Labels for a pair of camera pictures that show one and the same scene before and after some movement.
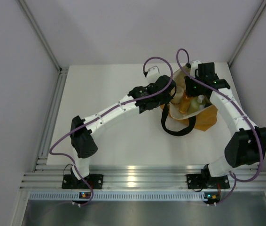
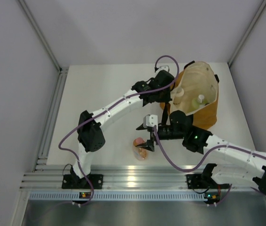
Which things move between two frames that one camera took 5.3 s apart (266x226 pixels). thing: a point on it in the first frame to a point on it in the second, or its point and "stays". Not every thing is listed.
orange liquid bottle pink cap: (185, 103) to (140, 153)
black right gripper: (189, 91) to (149, 144)
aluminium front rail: (144, 178) stays
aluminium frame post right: (230, 61) stays
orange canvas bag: (184, 107) stays
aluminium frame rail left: (44, 146) stays
